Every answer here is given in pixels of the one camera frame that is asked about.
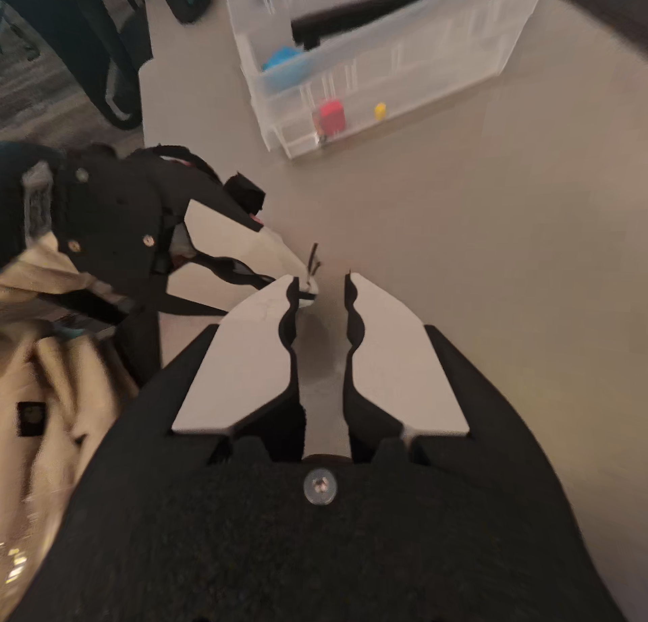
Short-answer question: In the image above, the long black bar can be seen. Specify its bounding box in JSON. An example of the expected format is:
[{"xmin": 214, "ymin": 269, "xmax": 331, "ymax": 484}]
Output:
[{"xmin": 291, "ymin": 0, "xmax": 440, "ymax": 52}]

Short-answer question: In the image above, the person's cream sweater torso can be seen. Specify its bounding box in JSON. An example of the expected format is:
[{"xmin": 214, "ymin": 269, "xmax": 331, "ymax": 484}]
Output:
[{"xmin": 0, "ymin": 298, "xmax": 141, "ymax": 610}]

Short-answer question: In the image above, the red plastic block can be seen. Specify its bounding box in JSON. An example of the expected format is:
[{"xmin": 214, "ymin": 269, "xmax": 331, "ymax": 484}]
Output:
[{"xmin": 312, "ymin": 100, "xmax": 348, "ymax": 138}]

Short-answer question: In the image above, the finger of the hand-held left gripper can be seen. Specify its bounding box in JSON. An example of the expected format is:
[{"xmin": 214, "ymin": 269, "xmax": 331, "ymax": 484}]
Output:
[
  {"xmin": 164, "ymin": 252, "xmax": 278, "ymax": 317},
  {"xmin": 183, "ymin": 199, "xmax": 320, "ymax": 310}
]

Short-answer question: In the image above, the blue plastic piece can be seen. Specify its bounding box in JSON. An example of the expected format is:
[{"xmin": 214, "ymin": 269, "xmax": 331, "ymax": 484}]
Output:
[{"xmin": 262, "ymin": 47, "xmax": 313, "ymax": 89}]

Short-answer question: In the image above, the grey desk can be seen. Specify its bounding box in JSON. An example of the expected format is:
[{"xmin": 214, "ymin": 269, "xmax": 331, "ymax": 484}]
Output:
[{"xmin": 138, "ymin": 0, "xmax": 648, "ymax": 618}]

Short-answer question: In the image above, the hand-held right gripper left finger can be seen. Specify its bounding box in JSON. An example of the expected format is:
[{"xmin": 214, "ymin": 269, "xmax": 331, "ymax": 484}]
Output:
[{"xmin": 171, "ymin": 275, "xmax": 304, "ymax": 436}]

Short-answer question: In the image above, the black office chair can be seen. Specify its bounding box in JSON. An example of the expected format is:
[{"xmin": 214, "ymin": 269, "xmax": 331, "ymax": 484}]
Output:
[{"xmin": 0, "ymin": 0, "xmax": 154, "ymax": 131}]

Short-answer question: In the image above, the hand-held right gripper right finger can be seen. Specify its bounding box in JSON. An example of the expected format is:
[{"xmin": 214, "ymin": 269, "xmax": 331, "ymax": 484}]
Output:
[{"xmin": 343, "ymin": 272, "xmax": 470, "ymax": 438}]

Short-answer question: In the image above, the clear plastic organizer tray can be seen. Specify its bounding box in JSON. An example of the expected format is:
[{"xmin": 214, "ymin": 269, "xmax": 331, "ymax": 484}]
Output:
[{"xmin": 223, "ymin": 0, "xmax": 551, "ymax": 160}]

